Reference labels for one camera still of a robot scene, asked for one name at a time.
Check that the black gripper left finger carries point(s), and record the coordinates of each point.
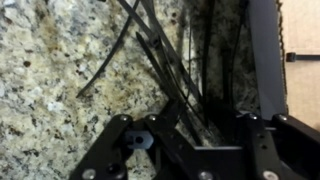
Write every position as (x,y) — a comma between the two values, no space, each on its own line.
(110,150)

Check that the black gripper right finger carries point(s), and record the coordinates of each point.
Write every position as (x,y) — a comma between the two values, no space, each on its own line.
(283,153)

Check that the black zip tie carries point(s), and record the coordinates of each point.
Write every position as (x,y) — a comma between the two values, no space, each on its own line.
(291,57)
(155,42)
(207,50)
(110,57)
(150,57)

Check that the flat cardboard box white sides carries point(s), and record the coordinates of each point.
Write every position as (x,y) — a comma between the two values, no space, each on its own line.
(266,50)

